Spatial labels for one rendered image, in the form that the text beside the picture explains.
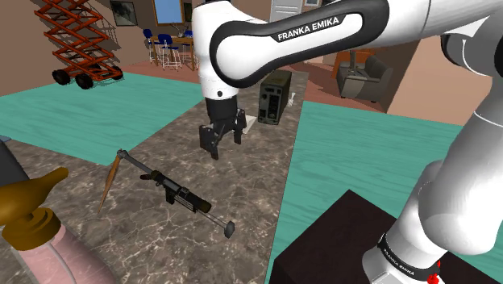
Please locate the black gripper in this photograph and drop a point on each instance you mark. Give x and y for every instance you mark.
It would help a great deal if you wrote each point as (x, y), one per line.
(222, 110)

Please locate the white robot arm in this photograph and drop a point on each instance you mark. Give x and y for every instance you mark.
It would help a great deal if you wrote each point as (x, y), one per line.
(314, 35)

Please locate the white flat object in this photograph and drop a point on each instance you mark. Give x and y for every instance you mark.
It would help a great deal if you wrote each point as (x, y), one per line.
(249, 122)

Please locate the black box appliance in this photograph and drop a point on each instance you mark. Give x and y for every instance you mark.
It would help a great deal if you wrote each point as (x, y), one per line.
(274, 98)

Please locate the black rod tool, brown stick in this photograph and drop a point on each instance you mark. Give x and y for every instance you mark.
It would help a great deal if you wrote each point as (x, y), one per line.
(182, 194)

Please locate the small white object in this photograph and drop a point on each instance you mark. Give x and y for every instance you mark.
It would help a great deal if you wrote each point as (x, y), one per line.
(291, 100)

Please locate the wooden dining table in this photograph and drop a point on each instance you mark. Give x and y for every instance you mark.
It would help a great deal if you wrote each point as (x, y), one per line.
(184, 40)

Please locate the blue chair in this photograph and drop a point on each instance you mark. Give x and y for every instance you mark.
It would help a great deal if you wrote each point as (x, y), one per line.
(148, 34)
(189, 37)
(166, 41)

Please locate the blue window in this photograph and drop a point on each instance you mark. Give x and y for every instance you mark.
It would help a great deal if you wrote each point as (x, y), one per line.
(168, 11)

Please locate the white door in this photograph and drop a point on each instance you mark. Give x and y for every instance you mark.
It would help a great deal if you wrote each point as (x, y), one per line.
(285, 10)

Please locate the grey armchair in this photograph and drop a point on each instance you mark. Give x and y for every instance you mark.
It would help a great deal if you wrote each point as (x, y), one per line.
(363, 80)

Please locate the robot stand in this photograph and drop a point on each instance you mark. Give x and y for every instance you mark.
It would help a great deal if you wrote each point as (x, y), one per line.
(330, 244)

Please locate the orange scissor lift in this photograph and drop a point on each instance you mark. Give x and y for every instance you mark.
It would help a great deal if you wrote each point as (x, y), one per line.
(84, 43)

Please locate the pink pump bottle, brown pump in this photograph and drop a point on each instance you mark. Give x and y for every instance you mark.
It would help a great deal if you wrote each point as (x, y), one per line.
(35, 232)

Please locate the dark wall picture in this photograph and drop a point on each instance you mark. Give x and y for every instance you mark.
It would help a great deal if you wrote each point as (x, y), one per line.
(123, 13)

